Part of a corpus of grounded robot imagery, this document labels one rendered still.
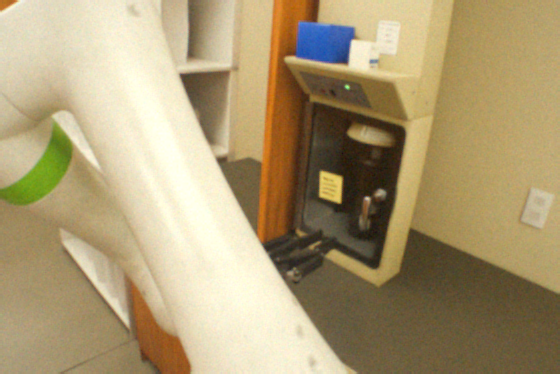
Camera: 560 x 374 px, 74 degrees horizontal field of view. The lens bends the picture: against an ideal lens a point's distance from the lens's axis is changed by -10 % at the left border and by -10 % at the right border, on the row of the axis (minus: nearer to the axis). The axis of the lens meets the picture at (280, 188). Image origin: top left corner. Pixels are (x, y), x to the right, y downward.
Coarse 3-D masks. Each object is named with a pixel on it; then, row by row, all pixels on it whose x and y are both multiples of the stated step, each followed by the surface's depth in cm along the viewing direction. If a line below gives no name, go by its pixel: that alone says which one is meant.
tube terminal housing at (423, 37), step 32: (320, 0) 103; (352, 0) 96; (384, 0) 90; (416, 0) 85; (448, 0) 87; (416, 32) 87; (384, 64) 95; (416, 64) 89; (416, 128) 95; (416, 160) 101; (416, 192) 108; (384, 256) 108
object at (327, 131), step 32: (320, 128) 112; (352, 128) 104; (384, 128) 97; (320, 160) 115; (352, 160) 107; (384, 160) 100; (352, 192) 109; (384, 192) 102; (320, 224) 120; (352, 224) 112; (384, 224) 104; (352, 256) 114
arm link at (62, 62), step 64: (64, 0) 32; (128, 0) 34; (0, 64) 33; (64, 64) 33; (128, 64) 33; (128, 128) 32; (192, 128) 35; (128, 192) 33; (192, 192) 33; (192, 256) 32; (256, 256) 34; (192, 320) 31; (256, 320) 31
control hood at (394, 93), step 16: (288, 64) 102; (304, 64) 98; (320, 64) 94; (336, 64) 94; (352, 80) 91; (368, 80) 87; (384, 80) 83; (400, 80) 83; (416, 80) 88; (320, 96) 108; (368, 96) 93; (384, 96) 88; (400, 96) 85; (416, 96) 90; (384, 112) 94; (400, 112) 90
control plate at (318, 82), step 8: (304, 72) 101; (304, 80) 104; (312, 80) 102; (320, 80) 99; (328, 80) 97; (336, 80) 95; (312, 88) 106; (320, 88) 103; (328, 88) 101; (336, 88) 98; (344, 88) 96; (352, 88) 94; (360, 88) 91; (328, 96) 104; (344, 96) 99; (352, 96) 97; (360, 96) 95; (360, 104) 98; (368, 104) 96
